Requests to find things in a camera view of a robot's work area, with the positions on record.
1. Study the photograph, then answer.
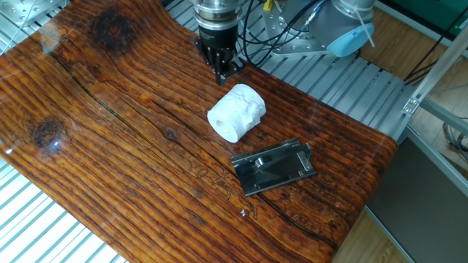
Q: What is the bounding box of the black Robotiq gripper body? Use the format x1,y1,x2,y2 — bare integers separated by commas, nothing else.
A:
197,25,239,54

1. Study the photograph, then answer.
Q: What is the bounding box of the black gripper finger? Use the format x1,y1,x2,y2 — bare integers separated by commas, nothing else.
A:
218,49,246,87
194,38,222,85

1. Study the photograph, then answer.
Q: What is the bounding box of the white toilet paper roll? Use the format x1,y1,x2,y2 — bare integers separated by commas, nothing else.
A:
206,83,267,144

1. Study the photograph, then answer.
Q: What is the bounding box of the shiny metal toilet paper holder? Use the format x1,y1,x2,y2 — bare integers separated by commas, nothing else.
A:
230,137,317,197

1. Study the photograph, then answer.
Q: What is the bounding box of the silver wrist flange coupling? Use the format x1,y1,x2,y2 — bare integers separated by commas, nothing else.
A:
192,0,244,31

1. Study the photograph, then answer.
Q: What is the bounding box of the glossy wood-grain table mat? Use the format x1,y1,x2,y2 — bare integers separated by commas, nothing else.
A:
0,0,399,263

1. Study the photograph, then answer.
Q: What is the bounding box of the white zip tie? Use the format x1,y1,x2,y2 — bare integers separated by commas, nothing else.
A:
356,10,377,49

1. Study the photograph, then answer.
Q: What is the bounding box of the perforated aluminium breadboard plate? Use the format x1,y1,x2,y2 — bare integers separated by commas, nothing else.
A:
0,0,69,26

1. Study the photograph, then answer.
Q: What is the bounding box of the grey panel board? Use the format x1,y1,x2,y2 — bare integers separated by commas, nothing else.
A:
365,137,468,263

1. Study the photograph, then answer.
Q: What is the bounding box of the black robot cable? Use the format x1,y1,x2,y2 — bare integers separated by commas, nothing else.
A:
237,0,322,69

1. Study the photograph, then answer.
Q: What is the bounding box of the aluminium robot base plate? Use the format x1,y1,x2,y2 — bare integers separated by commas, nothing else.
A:
261,0,352,58

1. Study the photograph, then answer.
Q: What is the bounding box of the black cable with grey sleeve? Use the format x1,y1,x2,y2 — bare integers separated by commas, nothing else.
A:
248,0,330,66

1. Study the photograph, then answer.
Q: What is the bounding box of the aluminium corner bracket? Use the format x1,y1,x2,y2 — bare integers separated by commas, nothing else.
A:
401,96,421,117

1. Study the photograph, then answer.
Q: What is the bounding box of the black floor cable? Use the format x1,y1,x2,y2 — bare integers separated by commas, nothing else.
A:
404,10,468,87

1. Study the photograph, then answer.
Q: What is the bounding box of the thin white cord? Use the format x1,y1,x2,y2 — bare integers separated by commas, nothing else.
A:
0,0,39,56

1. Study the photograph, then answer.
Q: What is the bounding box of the aluminium frame post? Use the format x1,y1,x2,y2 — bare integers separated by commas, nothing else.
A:
404,25,468,114

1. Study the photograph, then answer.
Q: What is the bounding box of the aluminium frame rail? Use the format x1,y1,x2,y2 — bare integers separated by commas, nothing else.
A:
420,98,468,136

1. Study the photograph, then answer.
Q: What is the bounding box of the grey cable coil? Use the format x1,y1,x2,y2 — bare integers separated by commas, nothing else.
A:
442,116,468,164

